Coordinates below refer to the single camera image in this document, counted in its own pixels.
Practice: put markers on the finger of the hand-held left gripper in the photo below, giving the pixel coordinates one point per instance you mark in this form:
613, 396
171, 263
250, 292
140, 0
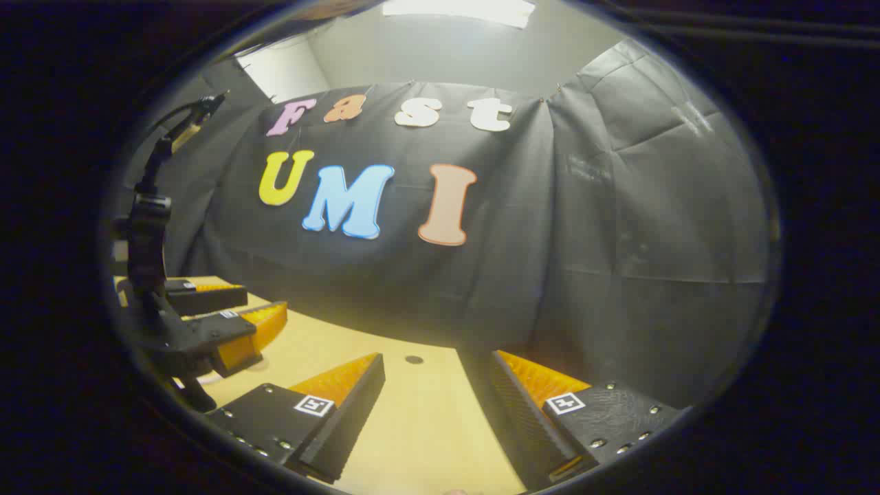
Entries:
206, 297
220, 330

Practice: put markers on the light wooden desktop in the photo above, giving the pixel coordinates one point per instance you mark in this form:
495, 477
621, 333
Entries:
426, 426

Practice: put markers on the black backdrop cloth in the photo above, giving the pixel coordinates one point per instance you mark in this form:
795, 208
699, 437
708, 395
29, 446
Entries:
550, 240

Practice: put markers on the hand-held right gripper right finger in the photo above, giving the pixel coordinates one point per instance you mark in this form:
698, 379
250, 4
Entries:
522, 426

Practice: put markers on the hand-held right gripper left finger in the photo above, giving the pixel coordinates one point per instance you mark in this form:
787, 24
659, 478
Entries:
344, 426

